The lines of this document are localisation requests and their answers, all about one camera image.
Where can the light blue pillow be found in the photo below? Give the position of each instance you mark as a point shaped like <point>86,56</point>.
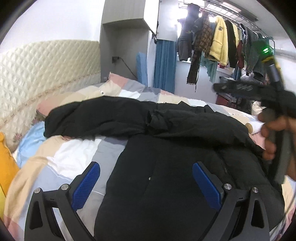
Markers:
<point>29,144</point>

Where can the person's right hand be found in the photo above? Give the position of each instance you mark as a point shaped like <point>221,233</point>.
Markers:
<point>282,123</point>

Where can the grey overhead wardrobe cabinet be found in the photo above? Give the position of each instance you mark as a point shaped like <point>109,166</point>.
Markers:
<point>131,14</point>

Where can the yellow cartoon pillow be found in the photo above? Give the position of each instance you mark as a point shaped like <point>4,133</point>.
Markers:
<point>8,170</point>

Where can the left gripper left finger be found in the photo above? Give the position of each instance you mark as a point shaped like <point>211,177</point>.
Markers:
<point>41,223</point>

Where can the white cylindrical bolster pillow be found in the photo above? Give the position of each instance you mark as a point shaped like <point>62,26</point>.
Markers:
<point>254,127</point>

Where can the black hanging cardigan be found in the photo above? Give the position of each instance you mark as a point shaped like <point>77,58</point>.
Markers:
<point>232,48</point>

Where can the blue curtain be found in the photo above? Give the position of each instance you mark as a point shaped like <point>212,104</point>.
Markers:
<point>165,65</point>

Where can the brown plaid scarf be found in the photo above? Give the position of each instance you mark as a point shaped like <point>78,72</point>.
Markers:
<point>202,44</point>

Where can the cream quilted headboard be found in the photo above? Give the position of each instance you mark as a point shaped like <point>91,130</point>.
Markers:
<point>39,70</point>

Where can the dark grey hanging coat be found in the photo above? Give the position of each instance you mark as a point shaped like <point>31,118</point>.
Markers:
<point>251,56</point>

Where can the yellow fleece jacket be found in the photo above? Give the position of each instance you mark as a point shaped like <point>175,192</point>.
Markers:
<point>220,44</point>

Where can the black puffer jacket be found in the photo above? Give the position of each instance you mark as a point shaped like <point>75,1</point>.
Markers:
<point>151,193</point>

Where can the blue towel covered chair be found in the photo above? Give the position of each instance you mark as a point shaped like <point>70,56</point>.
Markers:
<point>141,67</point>

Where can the patchwork pastel quilt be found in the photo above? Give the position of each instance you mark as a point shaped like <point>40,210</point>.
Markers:
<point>59,160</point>

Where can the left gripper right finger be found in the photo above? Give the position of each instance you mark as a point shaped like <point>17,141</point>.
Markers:
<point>241,214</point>

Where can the ceiling drying rack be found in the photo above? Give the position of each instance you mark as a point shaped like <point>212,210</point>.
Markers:
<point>230,11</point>

